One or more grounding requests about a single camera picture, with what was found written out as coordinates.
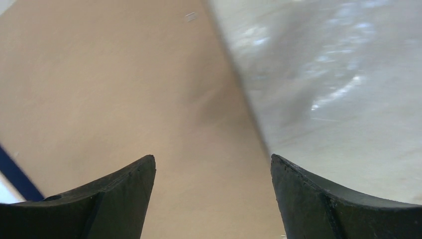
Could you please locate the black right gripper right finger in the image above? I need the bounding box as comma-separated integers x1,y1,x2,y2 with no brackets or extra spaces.
271,154,422,239

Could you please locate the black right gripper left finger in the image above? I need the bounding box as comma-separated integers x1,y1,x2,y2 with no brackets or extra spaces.
0,155,156,239

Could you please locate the blue wooden picture frame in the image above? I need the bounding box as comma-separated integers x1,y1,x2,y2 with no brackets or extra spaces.
0,147,45,201

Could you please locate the brown cardboard backing board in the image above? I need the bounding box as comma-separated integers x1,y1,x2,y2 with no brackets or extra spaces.
0,0,285,239

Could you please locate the colour photo print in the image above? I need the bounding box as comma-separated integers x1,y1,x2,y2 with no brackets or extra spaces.
0,173,25,204

